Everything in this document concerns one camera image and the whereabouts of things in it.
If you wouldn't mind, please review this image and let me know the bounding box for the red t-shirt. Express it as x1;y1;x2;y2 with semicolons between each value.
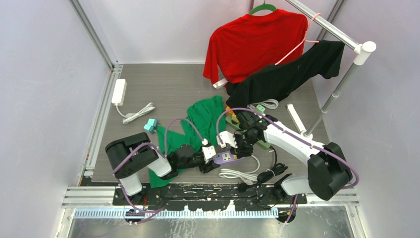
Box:
203;9;308;84

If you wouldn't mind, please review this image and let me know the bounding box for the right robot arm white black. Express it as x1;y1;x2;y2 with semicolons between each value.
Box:
235;110;353;204

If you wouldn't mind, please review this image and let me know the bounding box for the white power strip cable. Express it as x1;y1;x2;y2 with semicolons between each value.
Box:
114;102;156;125

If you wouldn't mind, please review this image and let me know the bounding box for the white power strip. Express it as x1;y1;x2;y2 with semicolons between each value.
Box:
111;79;127;106

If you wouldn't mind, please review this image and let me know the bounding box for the pink clothes hanger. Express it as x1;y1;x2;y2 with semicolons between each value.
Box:
274;12;321;65

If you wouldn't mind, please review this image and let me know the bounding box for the green clothes hanger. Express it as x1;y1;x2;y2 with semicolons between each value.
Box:
249;3;277;15

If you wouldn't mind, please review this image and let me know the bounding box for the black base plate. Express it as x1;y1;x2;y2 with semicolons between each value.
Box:
129;183;293;211

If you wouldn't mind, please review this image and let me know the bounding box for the teal plug adapter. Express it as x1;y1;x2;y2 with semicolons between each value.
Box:
143;119;159;134

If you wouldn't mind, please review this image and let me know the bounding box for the orange power strip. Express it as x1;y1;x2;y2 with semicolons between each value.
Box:
225;106;236;120

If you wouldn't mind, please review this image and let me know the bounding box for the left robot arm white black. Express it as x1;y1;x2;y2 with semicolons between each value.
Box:
105;132;220;205

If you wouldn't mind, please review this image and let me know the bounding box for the silver clothes rack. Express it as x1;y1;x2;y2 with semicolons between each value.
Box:
285;0;377;138

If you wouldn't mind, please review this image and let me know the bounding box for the green power strip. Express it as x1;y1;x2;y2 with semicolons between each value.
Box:
225;115;271;150

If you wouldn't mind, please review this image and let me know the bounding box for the purple power strip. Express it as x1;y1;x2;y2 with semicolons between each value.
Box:
212;151;242;165

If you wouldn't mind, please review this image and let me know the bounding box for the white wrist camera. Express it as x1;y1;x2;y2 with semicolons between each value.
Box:
201;138;216;163
217;131;237;148

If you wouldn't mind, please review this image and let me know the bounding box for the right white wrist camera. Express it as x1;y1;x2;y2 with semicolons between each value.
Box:
217;131;237;148

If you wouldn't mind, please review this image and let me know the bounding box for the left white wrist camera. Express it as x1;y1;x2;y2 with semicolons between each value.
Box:
201;138;216;163

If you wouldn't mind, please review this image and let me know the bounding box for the purple strip white cable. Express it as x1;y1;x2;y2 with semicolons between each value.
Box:
218;155;264;184

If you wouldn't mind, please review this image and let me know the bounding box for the aluminium frame rail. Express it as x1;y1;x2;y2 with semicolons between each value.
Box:
69;0;124;132

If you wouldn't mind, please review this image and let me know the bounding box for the black coiled cable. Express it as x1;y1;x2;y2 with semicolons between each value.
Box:
237;148;289;193

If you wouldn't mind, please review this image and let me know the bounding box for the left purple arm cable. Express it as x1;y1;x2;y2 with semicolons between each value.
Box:
111;118;208;225

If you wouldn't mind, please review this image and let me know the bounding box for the black t-shirt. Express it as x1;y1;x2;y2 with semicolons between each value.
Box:
226;40;345;108

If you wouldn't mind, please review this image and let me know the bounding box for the green t-shirt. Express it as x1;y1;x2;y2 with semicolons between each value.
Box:
149;95;226;188

